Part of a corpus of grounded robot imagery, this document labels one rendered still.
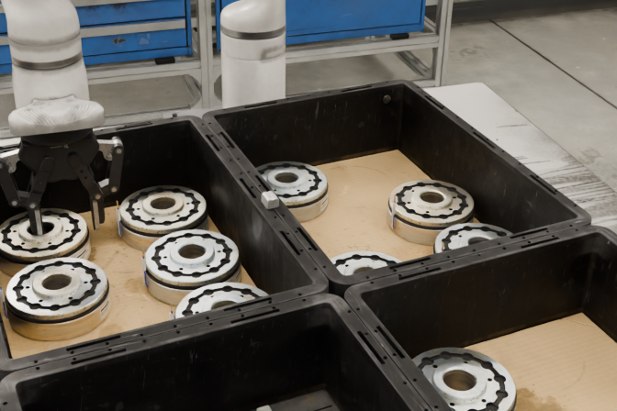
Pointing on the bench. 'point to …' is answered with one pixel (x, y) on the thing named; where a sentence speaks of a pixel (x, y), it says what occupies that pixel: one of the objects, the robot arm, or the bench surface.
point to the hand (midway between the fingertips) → (67, 218)
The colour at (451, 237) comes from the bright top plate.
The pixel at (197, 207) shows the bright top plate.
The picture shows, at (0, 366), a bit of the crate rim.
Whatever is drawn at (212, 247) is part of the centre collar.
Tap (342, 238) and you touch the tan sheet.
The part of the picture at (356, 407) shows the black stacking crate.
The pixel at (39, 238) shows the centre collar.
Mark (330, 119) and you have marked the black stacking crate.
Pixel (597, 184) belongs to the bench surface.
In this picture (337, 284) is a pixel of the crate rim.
